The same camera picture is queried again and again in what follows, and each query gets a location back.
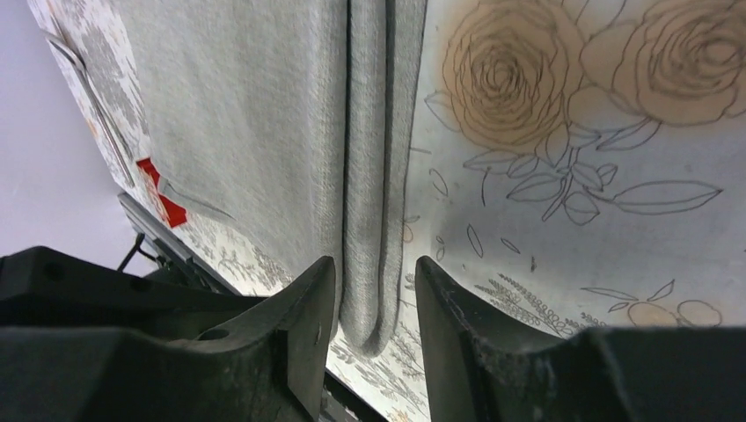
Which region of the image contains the red owl toy block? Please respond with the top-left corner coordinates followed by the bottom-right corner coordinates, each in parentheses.
top-left (135, 156), bottom-right (189, 229)

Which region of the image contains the grey cloth napkin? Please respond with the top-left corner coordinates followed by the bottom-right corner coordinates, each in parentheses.
top-left (115, 1), bottom-right (426, 356)

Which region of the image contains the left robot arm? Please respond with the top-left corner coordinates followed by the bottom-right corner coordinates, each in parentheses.
top-left (1, 246), bottom-right (261, 338)

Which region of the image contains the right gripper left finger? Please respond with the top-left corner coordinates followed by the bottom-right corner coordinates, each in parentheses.
top-left (1, 257), bottom-right (335, 421)

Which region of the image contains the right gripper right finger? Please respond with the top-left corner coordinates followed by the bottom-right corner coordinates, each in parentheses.
top-left (415, 256), bottom-right (745, 421)

